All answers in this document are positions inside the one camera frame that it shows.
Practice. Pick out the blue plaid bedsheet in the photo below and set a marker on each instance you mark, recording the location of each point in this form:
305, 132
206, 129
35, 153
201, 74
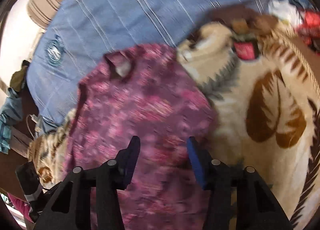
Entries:
82, 31

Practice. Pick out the beige floral fleece blanket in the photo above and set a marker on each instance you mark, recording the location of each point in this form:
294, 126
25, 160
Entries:
256, 77

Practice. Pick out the red white clutter pile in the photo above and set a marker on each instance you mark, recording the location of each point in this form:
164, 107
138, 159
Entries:
305, 23

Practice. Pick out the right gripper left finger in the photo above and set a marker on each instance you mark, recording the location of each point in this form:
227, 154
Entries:
126, 161

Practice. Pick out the teal hanging clothes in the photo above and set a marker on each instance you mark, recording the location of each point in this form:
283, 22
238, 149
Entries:
12, 111

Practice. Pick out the purple floral garment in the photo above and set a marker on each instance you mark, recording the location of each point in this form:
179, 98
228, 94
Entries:
143, 91

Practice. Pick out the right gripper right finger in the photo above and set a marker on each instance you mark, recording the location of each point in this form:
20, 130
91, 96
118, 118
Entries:
200, 160

